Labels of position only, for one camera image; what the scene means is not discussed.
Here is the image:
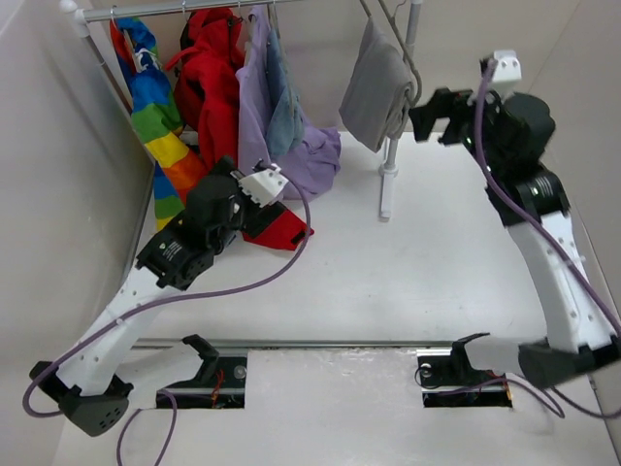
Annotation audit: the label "rainbow striped garment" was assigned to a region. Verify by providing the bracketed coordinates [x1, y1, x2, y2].
[109, 18, 208, 229]

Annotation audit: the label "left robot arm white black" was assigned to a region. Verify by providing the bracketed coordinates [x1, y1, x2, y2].
[30, 157, 287, 437]

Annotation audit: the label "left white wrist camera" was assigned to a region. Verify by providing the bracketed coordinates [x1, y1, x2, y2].
[238, 164, 288, 208]

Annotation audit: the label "grey hanger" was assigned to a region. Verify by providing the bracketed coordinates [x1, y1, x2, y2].
[343, 1, 422, 113]

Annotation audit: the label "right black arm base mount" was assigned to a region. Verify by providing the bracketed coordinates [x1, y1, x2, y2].
[414, 355, 512, 409]

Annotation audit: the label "red jacket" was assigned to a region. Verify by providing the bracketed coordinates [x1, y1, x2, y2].
[165, 7, 307, 251]

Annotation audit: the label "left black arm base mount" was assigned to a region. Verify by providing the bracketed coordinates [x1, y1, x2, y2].
[164, 335, 248, 410]

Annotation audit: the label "purple cable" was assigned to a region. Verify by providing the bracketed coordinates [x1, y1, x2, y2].
[21, 162, 311, 466]
[473, 60, 621, 419]

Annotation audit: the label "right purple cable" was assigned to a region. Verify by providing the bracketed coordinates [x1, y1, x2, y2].
[473, 60, 621, 419]

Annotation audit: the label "grey trousers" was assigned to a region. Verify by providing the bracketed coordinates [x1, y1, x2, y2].
[339, 18, 414, 152]

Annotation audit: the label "white clothes rack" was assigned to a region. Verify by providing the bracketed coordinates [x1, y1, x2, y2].
[58, 1, 423, 221]

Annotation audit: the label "aluminium table rail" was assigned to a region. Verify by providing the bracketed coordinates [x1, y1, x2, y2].
[133, 334, 567, 350]

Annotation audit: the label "lilac shirt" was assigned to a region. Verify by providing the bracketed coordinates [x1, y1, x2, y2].
[236, 5, 342, 200]

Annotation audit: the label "blue denim shorts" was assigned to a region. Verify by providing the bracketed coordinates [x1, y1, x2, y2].
[266, 27, 305, 160]

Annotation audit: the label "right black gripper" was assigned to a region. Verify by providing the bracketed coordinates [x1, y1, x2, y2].
[409, 82, 508, 178]

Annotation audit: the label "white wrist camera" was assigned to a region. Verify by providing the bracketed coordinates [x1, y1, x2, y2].
[479, 50, 522, 99]
[238, 164, 288, 208]

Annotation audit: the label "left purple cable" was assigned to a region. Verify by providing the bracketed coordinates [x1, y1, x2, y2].
[21, 162, 311, 466]

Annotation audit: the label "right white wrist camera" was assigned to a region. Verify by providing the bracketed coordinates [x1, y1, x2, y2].
[479, 50, 522, 99]

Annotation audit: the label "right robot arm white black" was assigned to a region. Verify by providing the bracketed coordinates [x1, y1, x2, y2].
[409, 87, 620, 388]

